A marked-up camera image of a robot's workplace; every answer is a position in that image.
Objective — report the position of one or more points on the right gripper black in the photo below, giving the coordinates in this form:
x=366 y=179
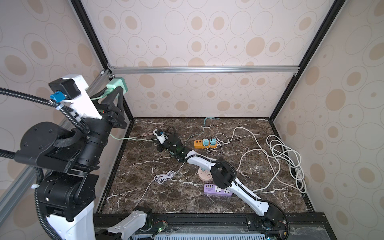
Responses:
x=159 y=147

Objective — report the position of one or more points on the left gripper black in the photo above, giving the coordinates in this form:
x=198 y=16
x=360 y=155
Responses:
x=113 y=103

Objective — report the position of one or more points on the mint green plug adapter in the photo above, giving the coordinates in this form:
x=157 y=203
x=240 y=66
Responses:
x=114 y=83

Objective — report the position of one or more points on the orange power strip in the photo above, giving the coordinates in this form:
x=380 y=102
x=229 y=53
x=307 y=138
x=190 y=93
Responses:
x=198 y=145

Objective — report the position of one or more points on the round pink power strip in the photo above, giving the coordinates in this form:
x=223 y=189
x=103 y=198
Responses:
x=205 y=175

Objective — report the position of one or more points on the purple power strip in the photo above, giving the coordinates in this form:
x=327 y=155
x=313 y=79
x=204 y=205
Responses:
x=214 y=190

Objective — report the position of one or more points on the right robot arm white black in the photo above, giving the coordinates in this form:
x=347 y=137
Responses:
x=271 y=217

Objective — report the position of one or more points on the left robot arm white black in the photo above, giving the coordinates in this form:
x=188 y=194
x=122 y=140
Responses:
x=65 y=162

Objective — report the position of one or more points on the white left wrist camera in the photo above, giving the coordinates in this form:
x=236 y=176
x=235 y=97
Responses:
x=72 y=89

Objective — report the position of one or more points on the back aluminium rail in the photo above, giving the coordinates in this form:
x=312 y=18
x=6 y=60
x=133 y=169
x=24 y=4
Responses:
x=205 y=70

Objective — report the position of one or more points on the aluminium rail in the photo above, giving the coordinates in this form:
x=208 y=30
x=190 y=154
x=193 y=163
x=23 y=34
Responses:
x=205 y=70
x=15 y=191

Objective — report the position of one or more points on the left aluminium rail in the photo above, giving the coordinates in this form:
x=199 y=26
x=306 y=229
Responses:
x=15 y=191

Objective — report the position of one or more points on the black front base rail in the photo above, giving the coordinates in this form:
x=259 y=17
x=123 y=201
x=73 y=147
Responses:
x=293 y=219

